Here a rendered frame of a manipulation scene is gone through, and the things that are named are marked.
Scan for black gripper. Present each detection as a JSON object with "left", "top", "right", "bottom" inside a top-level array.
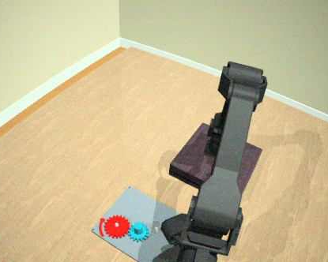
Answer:
[{"left": 160, "top": 213, "right": 187, "bottom": 245}]

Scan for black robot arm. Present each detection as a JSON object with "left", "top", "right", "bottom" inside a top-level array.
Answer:
[{"left": 153, "top": 62, "right": 268, "bottom": 262}]

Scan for red gear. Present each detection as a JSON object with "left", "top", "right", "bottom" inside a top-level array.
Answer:
[{"left": 104, "top": 215, "right": 130, "bottom": 239}]

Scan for cyan gear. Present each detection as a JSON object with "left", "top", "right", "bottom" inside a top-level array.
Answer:
[{"left": 127, "top": 222, "right": 149, "bottom": 243}]

